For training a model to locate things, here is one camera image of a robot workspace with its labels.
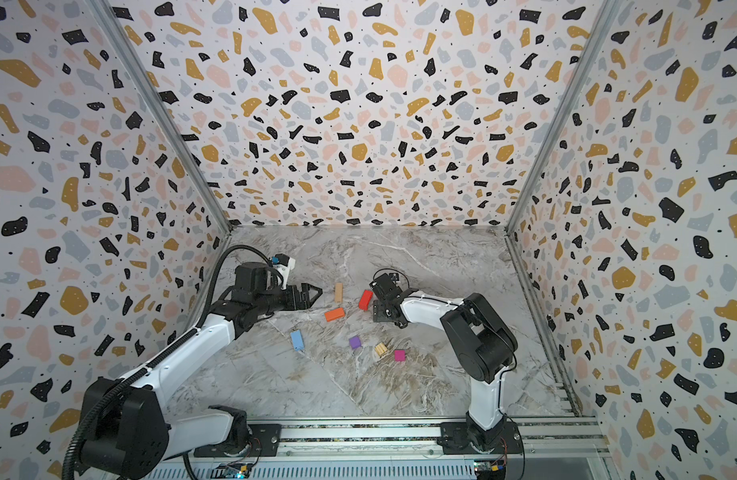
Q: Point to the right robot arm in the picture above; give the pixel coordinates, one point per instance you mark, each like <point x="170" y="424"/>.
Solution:
<point x="482" y="342"/>

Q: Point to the ridged natural wood cube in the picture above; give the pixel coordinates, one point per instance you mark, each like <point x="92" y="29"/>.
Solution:
<point x="381" y="350"/>

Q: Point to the light blue block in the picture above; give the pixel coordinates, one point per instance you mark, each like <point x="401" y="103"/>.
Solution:
<point x="297" y="340"/>

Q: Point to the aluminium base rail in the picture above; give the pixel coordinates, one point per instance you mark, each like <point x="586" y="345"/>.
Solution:
<point x="403" y="448"/>

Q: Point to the orange-red block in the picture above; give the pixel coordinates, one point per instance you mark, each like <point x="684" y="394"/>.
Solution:
<point x="335" y="314"/>

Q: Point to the purple cube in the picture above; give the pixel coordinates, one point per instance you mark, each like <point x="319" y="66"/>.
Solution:
<point x="355" y="342"/>

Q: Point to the red block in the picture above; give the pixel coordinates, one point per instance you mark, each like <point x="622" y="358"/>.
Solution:
<point x="366" y="300"/>

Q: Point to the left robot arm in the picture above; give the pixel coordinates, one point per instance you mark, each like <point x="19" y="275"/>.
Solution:
<point x="122" y="427"/>

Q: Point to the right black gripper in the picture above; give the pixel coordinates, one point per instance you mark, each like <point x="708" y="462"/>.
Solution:
<point x="384" y="288"/>

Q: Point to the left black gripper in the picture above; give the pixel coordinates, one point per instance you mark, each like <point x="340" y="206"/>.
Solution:
<point x="303" y="302"/>

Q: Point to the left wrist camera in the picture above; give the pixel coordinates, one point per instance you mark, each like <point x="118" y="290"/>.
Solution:
<point x="283" y="263"/>

